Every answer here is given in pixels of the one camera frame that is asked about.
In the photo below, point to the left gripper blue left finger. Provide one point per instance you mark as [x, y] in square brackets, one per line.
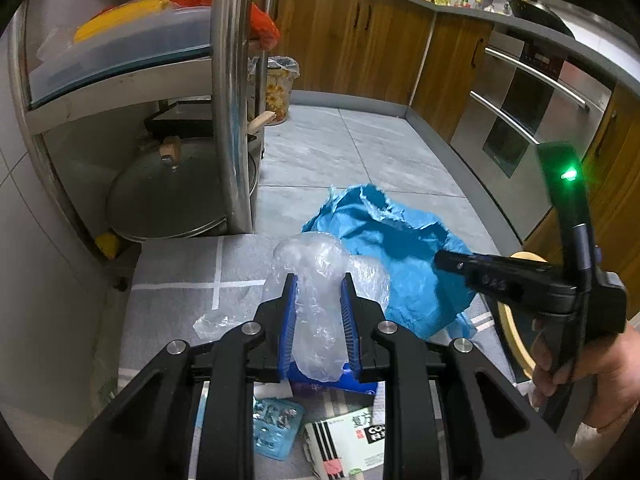
[287, 323]

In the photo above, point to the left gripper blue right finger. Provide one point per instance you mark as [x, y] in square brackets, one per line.
[347, 296]

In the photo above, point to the clear plastic bag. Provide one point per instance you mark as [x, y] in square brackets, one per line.
[320, 261]

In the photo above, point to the blue plastic bag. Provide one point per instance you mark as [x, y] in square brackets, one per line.
[405, 240]

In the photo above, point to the steel kitchen shelf rack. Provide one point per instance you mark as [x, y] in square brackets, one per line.
[222, 74]

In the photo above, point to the wooden kitchen cabinets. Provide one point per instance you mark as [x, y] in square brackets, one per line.
[382, 87]

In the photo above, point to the right human hand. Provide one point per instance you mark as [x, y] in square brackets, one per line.
[613, 361]

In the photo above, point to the blue bin with yellow rim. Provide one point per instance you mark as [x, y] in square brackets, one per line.
[515, 332]

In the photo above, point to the teal pill blister pack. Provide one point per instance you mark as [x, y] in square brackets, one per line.
[275, 426]

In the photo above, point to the white green medicine box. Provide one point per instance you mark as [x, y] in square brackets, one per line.
[349, 446]

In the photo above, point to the glass lidded pot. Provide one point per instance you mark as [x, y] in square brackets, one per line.
[167, 193]

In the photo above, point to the stainless steel oven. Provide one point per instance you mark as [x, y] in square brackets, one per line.
[526, 93]

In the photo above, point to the black pan with wooden handle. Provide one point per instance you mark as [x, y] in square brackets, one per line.
[185, 119]

